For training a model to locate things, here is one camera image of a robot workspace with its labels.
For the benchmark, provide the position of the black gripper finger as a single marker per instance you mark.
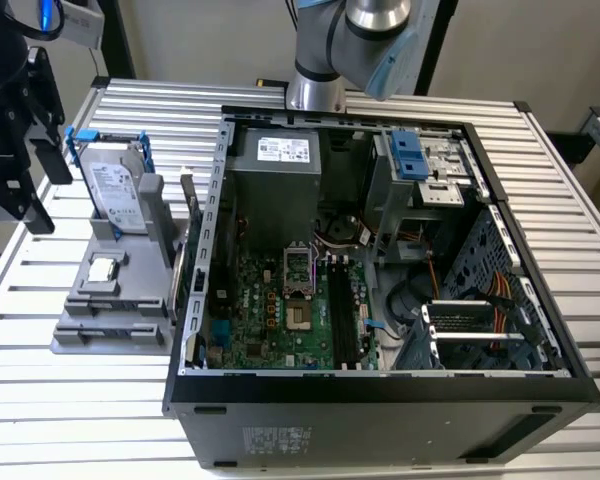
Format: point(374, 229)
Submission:
point(35, 215)
point(50, 160)

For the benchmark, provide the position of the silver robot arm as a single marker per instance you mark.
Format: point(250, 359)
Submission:
point(320, 45)

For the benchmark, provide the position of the black RAM slot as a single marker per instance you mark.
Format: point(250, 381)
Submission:
point(351, 310)
point(331, 310)
point(345, 310)
point(338, 310)

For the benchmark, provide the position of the hard disk in blue carrier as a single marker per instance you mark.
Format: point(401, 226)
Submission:
point(112, 185)

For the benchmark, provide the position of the silver CPU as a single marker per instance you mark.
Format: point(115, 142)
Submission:
point(102, 270)

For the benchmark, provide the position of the black table corner cap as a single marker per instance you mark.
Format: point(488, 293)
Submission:
point(521, 106)
point(100, 81)

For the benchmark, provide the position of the grey parts rack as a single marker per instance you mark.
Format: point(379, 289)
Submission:
point(135, 260)

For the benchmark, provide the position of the green graphics card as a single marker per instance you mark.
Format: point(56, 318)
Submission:
point(194, 225)

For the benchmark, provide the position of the blue expansion slot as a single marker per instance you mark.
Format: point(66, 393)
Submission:
point(220, 332)

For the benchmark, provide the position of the grey power supply unit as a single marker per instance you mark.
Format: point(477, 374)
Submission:
point(275, 200)

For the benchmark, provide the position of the yellow black connector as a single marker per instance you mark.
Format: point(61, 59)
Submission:
point(267, 82)

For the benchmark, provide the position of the green motherboard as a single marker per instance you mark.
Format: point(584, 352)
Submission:
point(260, 310)

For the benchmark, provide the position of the CPU socket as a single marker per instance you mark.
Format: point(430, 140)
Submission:
point(298, 315)

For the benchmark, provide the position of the metal drive bay cage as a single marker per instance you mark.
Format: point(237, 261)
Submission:
point(395, 210)

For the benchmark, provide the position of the blue plastic drive latch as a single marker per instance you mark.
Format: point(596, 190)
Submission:
point(407, 155)

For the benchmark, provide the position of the black open PC case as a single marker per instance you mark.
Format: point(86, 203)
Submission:
point(330, 435)

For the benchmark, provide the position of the perforated metal disk bay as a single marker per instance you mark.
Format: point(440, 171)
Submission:
point(460, 312)

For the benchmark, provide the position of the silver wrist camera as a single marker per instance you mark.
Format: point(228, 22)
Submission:
point(82, 25)

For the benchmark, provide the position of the black metal post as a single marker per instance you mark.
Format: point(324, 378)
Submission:
point(120, 50)
point(440, 50)

